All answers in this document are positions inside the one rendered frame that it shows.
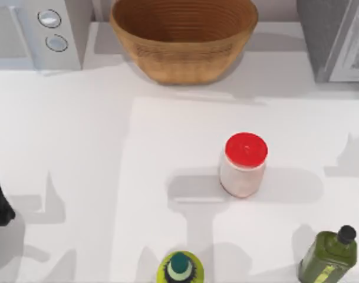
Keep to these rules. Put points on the white jar with red lid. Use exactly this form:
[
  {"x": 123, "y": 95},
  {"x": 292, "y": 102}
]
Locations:
[{"x": 244, "y": 165}]

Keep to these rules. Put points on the pale microwave oven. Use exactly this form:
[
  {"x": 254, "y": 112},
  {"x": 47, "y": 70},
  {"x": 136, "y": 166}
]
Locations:
[{"x": 34, "y": 35}]

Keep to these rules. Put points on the yellow-green bottle teal cap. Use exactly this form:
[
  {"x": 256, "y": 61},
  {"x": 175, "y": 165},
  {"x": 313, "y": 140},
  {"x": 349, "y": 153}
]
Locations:
[{"x": 179, "y": 269}]

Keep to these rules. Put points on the dark green bottle black cap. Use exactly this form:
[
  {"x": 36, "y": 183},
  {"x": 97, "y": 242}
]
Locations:
[{"x": 326, "y": 259}]

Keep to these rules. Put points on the brown woven basket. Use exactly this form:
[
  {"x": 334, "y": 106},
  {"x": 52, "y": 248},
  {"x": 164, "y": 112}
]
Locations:
[{"x": 182, "y": 53}]

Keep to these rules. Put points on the microwave knob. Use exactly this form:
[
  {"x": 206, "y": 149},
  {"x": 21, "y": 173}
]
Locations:
[
  {"x": 49, "y": 18},
  {"x": 56, "y": 42}
]

